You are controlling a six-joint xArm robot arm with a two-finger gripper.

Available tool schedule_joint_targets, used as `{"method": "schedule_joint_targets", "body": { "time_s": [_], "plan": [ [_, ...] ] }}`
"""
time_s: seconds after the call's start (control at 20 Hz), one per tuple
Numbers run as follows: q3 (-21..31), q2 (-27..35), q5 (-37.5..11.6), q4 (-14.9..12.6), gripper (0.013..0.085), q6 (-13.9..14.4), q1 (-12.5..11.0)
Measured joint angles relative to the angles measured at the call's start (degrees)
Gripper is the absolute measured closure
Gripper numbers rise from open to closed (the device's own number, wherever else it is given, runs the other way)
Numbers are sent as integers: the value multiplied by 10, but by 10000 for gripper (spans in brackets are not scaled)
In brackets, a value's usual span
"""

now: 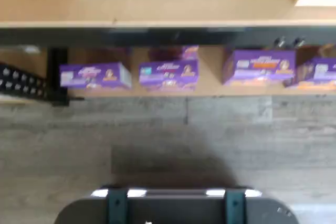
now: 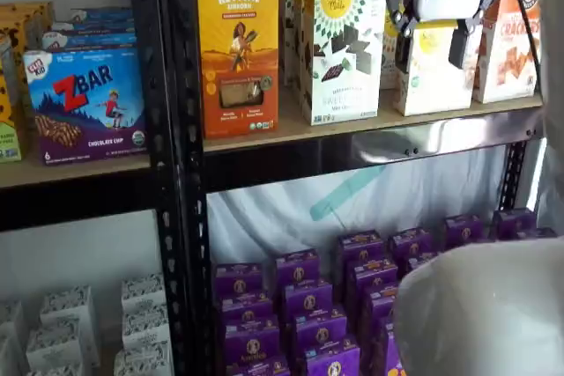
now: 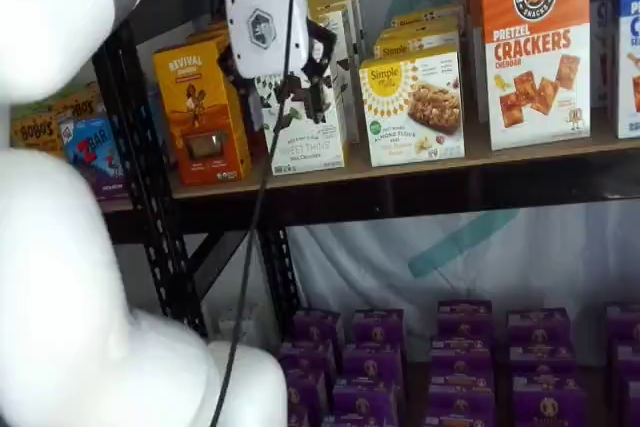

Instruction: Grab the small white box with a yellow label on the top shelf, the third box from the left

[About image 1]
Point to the purple snack box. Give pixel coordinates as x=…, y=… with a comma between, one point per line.
x=189, y=52
x=168, y=75

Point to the black metal shelf beam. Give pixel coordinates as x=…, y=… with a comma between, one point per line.
x=168, y=36

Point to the purple box with orange stripe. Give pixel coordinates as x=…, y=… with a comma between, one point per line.
x=317, y=74
x=258, y=68

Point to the purple box with white side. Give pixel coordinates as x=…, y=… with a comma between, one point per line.
x=94, y=75

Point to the black metal shelf post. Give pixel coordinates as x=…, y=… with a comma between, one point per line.
x=57, y=77

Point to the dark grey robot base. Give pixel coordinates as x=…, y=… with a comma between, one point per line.
x=178, y=209

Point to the black perforated metal bracket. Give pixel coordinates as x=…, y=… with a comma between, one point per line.
x=23, y=81

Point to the light wooden shelf board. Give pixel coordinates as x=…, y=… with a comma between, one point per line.
x=210, y=87
x=168, y=9

